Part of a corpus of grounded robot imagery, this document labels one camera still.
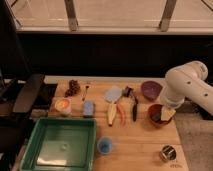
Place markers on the light blue towel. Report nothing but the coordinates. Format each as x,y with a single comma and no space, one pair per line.
113,94

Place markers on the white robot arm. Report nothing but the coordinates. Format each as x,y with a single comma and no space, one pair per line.
188,81

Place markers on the purple bowl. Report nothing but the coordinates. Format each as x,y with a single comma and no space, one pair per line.
151,90

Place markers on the brown bowl with sponge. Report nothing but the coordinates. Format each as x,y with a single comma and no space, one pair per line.
160,115

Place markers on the yellow banana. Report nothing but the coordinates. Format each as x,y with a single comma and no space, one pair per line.
111,113

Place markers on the blue sponge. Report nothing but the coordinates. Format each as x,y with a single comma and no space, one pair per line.
88,109

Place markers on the orange carrot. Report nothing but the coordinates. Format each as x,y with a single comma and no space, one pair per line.
122,113

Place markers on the bunch of dark grapes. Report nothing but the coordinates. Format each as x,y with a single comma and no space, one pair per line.
74,88

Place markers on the orange filled clear cup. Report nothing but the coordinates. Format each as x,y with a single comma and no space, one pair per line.
63,106

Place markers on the small blue cup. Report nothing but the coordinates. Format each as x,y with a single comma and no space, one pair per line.
104,145

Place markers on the green plastic bin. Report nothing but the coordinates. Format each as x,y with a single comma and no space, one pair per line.
60,145

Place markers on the black chair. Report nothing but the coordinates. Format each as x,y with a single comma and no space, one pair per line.
23,100

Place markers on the metal cup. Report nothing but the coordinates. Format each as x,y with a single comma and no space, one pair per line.
168,153

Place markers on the black handled brush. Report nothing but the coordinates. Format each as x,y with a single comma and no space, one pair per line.
128,92

